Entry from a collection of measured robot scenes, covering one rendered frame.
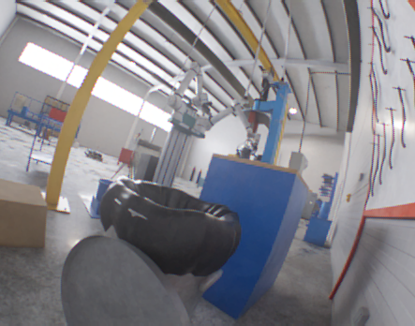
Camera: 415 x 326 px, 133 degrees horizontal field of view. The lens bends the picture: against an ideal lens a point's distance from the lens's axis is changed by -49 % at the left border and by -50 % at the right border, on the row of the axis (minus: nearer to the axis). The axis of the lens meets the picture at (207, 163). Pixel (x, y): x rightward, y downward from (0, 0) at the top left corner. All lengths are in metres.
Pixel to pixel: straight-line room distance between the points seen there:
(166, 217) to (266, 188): 0.64
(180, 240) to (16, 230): 1.04
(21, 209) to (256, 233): 1.33
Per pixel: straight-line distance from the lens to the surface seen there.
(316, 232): 4.53
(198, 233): 0.47
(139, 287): 0.51
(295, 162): 2.92
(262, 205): 0.97
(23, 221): 1.24
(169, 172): 2.76
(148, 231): 0.47
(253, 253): 1.01
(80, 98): 1.91
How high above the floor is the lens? 0.76
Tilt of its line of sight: 5 degrees up
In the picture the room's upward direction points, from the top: 18 degrees clockwise
